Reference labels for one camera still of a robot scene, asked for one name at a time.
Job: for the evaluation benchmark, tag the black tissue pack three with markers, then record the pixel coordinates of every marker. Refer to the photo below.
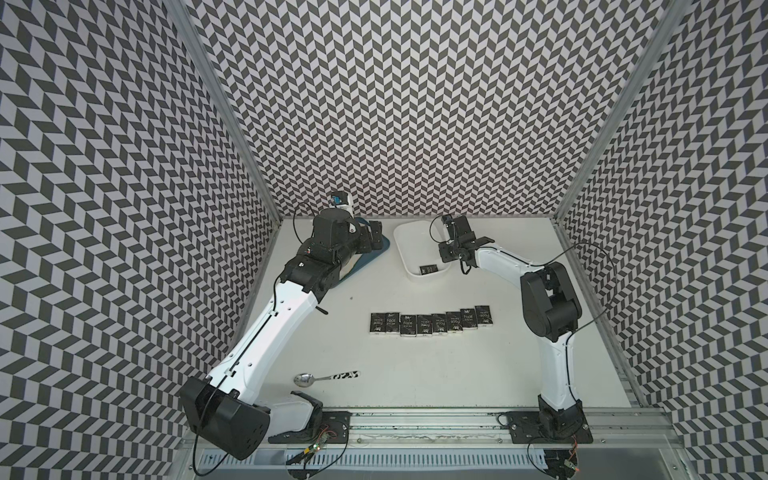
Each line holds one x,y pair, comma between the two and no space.
408,325

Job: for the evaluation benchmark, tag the aluminium front rail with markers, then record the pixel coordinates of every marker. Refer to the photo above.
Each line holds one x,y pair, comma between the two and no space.
602,427

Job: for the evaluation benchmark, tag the black tissue pack five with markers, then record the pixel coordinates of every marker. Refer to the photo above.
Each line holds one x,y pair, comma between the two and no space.
439,324

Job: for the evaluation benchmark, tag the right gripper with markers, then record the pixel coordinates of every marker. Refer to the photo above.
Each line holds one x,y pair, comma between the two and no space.
445,253

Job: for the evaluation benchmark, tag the spoon with patterned handle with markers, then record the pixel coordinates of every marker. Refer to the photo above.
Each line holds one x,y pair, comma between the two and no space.
306,380

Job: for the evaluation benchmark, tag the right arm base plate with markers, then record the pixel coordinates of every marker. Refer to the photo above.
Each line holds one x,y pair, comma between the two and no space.
530,426

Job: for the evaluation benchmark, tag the white storage box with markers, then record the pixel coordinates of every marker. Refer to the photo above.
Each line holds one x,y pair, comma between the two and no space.
417,244

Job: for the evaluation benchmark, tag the black tissue pack seven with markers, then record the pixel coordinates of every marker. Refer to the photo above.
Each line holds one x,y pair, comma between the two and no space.
469,319

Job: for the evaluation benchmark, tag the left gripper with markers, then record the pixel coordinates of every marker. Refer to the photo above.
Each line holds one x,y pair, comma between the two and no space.
362,233

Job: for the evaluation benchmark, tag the black tissue pack six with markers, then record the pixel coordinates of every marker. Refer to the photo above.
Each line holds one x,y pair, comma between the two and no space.
454,321

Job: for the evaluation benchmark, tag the black tissue pack two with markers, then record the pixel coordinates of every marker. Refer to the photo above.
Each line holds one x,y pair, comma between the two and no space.
392,323

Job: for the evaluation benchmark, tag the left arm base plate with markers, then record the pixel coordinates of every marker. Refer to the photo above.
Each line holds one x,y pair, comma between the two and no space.
335,424

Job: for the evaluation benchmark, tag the black tissue pack eight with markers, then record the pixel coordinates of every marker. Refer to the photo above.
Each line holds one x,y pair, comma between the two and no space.
428,269

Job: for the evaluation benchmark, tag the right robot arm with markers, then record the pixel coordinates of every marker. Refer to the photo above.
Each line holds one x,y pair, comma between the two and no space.
550,309

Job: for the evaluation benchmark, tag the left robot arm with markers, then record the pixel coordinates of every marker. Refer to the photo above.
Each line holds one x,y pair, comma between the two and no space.
226,407

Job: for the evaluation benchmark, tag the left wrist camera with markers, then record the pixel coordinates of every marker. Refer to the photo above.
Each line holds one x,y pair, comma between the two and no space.
342,200

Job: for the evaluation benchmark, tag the black tissue pack four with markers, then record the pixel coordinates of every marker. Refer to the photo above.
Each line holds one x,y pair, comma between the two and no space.
424,324

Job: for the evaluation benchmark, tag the black tissue pack one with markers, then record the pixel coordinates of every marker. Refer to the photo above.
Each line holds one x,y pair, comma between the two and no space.
378,323

